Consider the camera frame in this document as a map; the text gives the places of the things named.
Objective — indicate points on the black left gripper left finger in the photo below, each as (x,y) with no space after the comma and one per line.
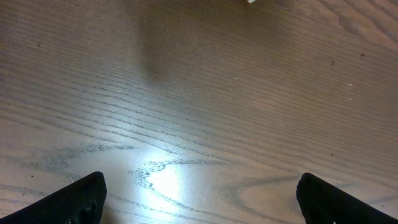
(81,202)

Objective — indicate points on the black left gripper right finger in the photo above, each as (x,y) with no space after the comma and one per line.
(321,202)

